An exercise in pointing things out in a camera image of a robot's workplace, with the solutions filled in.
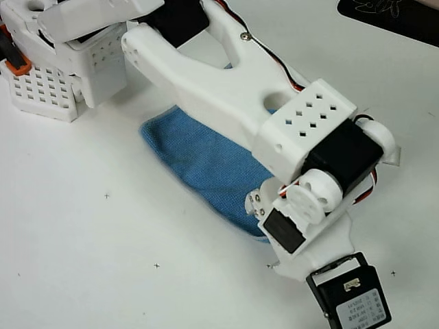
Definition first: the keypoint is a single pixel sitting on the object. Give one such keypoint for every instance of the blue microfiber cloth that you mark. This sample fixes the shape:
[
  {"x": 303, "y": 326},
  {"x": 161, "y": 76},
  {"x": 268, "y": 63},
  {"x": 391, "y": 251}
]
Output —
[{"x": 205, "y": 161}]

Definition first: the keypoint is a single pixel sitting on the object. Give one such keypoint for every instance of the black mat with drawing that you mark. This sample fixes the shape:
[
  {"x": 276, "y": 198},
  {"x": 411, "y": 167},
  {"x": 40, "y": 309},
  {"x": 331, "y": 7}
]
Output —
[{"x": 404, "y": 17}]

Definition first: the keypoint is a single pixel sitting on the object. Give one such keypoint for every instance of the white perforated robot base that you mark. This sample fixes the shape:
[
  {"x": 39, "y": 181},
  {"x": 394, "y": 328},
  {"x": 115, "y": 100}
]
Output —
[{"x": 41, "y": 92}]

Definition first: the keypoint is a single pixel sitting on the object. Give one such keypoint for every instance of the orange and black clamp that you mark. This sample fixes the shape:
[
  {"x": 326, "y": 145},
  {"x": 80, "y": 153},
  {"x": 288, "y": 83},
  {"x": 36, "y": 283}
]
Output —
[{"x": 15, "y": 60}]

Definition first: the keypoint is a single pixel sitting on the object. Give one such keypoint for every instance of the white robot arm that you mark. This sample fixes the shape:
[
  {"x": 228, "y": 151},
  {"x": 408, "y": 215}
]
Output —
[{"x": 212, "y": 85}]

